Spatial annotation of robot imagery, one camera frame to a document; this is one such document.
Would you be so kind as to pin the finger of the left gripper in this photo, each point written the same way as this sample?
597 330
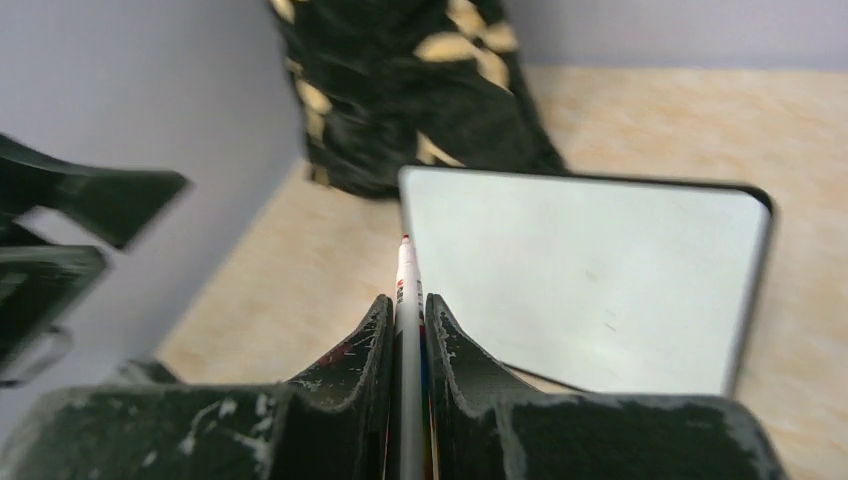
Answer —
115 205
38 284

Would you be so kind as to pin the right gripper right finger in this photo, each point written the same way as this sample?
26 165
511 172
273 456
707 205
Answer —
490 424

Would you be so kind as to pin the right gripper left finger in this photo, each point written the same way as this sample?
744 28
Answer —
327 422

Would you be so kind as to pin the red white marker pen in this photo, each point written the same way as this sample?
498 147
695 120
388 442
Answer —
409 454

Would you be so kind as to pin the white whiteboard black frame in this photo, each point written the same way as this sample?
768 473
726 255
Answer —
605 284

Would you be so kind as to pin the black floral blanket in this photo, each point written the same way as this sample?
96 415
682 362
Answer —
387 84

